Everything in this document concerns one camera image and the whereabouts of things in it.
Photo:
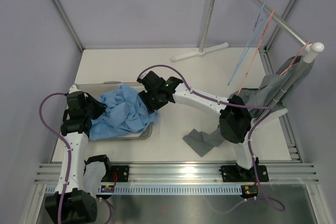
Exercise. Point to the left aluminium frame post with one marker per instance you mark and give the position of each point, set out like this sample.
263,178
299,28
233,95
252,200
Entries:
68,25

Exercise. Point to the grey transparent plastic bin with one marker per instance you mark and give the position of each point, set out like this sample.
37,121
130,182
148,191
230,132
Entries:
97,89

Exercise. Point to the blue shirt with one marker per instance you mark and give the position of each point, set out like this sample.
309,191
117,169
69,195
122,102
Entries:
125,114

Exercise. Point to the aluminium mounting rail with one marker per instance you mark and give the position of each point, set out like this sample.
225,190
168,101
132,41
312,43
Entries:
278,173

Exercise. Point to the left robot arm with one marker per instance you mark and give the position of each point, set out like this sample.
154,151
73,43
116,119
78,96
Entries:
74,199

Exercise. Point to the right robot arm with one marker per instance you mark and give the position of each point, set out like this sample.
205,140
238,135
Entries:
233,116

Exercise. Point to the white slotted cable duct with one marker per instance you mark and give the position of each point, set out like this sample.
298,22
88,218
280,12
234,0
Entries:
124,189

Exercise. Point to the white shirt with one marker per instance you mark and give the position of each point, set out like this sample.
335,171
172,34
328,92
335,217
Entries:
138,136

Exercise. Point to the white clothes rack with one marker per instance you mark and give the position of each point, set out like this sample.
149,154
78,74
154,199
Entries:
311,51

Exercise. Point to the blue wire hanger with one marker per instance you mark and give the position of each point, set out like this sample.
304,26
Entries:
259,23

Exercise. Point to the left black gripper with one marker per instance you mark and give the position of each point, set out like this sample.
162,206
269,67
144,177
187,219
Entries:
100,106

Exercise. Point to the pink hanger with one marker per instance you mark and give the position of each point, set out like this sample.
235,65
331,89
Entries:
295,57
256,51

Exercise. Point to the grey shirt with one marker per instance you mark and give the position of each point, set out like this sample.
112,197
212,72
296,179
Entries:
202,143

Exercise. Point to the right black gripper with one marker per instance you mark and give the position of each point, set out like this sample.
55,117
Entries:
150,106

